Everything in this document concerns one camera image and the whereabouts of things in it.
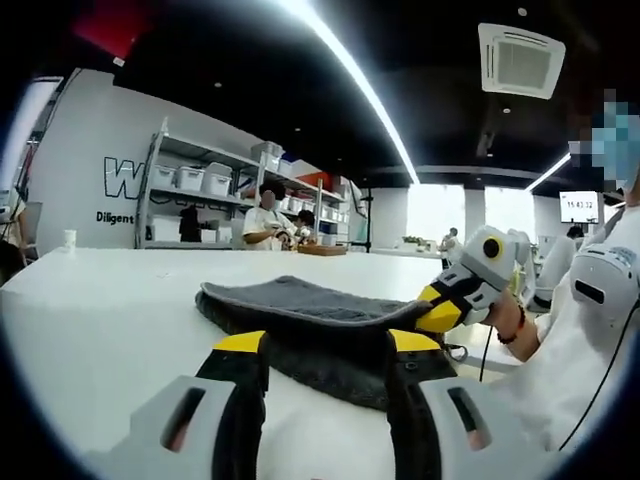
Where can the grey textured towel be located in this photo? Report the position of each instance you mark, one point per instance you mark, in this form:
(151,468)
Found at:
(325,305)

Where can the person's right hand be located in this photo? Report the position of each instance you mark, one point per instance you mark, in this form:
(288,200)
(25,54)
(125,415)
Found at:
(507,312)

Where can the operator in white shirt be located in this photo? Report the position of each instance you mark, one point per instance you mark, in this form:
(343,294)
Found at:
(565,370)

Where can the black tripod stand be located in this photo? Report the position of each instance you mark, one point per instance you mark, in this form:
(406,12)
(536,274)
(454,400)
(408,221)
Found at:
(369,220)

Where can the short ceiling light strip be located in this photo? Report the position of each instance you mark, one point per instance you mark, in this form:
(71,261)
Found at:
(550,171)

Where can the white chest device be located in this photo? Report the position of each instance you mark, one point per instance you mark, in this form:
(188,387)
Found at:
(610,275)

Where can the wooden tray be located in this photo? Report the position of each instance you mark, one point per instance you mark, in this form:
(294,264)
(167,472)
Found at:
(322,249)

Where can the black bag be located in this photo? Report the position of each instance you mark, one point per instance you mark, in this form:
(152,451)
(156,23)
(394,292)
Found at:
(190,225)

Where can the white paper cup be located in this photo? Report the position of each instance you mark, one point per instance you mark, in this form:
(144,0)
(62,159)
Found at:
(70,240)

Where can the ceiling air conditioner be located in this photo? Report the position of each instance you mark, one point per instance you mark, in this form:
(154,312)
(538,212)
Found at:
(522,60)

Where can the long ceiling light strip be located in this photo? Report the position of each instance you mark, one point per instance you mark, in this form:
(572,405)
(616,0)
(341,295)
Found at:
(370,90)

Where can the rows of white storage bins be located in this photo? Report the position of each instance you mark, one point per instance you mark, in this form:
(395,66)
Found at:
(215,177)

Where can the grey metal shelf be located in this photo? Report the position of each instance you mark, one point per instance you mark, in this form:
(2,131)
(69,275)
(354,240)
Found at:
(200,145)

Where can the white presentation screen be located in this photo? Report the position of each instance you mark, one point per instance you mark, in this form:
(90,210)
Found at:
(35,130)

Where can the red ceiling panel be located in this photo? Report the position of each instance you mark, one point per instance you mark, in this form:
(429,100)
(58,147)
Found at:
(110,25)

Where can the wall screen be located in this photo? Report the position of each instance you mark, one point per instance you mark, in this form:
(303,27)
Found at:
(579,205)

